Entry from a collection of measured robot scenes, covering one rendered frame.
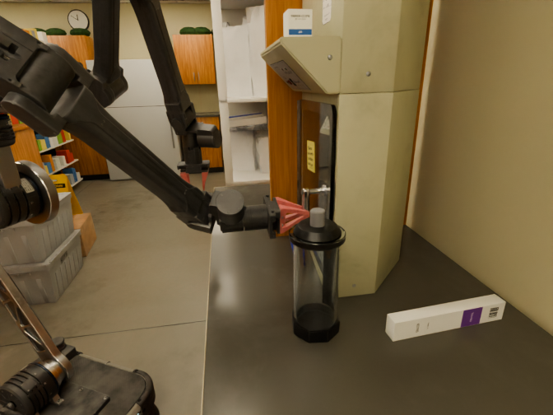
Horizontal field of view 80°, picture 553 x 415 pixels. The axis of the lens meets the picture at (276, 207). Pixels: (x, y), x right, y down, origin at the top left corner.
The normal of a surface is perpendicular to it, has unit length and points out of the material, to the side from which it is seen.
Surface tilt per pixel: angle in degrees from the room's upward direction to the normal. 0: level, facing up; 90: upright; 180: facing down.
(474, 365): 0
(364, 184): 90
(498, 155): 90
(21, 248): 96
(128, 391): 0
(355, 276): 90
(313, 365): 0
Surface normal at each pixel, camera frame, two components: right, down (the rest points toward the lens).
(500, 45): -0.99, 0.08
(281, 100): 0.16, 0.34
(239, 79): -0.27, 0.39
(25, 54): 0.64, -0.19
